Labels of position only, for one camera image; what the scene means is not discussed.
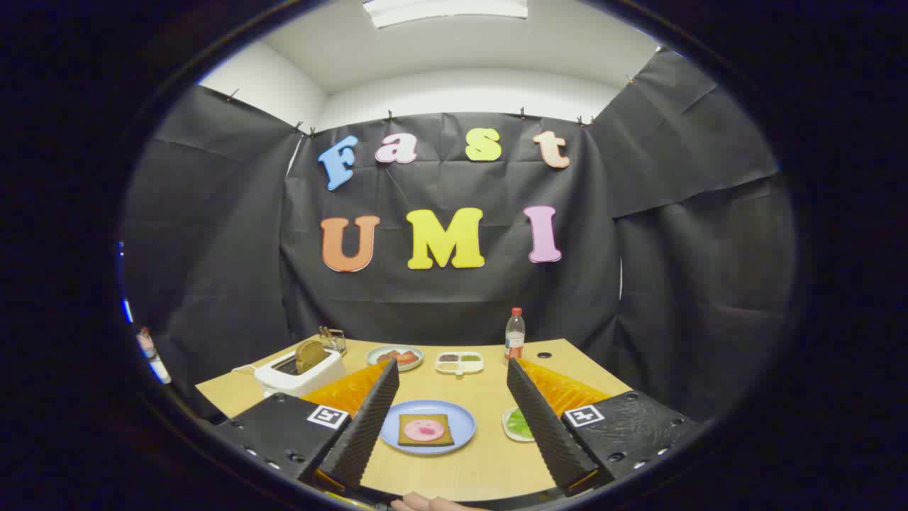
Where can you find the blue round plate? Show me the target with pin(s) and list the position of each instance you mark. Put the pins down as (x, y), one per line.
(462, 426)

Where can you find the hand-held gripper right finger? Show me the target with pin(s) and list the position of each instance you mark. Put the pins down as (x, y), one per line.
(550, 433)

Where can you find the white divided tray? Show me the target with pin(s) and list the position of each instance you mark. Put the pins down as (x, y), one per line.
(472, 367)

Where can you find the square brown bread slice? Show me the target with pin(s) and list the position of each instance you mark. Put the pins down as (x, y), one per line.
(406, 438)

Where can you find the ceiling light panel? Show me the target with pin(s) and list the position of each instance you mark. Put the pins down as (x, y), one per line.
(447, 10)

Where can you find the white square plate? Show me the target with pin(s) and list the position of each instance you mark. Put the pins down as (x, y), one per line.
(506, 426)

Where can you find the white toaster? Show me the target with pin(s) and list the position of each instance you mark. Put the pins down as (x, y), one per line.
(298, 385)

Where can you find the clear plastic water bottle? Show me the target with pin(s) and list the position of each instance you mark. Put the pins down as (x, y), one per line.
(514, 341)

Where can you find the black backdrop cloth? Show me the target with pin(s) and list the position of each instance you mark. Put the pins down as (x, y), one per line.
(440, 298)

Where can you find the red tomato slice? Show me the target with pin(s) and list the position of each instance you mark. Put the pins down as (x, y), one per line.
(406, 358)

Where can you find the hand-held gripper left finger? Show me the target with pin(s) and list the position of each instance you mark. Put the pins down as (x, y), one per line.
(365, 433)

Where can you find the brown meat slice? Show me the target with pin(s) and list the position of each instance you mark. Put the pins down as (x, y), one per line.
(386, 356)

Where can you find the pale green round plate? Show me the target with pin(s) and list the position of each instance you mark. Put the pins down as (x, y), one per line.
(377, 363)

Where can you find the green lettuce leaf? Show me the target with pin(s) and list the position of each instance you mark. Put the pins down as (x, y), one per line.
(519, 424)

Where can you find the brown toast bread slice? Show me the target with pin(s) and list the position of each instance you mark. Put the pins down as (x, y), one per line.
(311, 355)

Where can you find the pink ham slice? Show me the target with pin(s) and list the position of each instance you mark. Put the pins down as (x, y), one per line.
(424, 429)

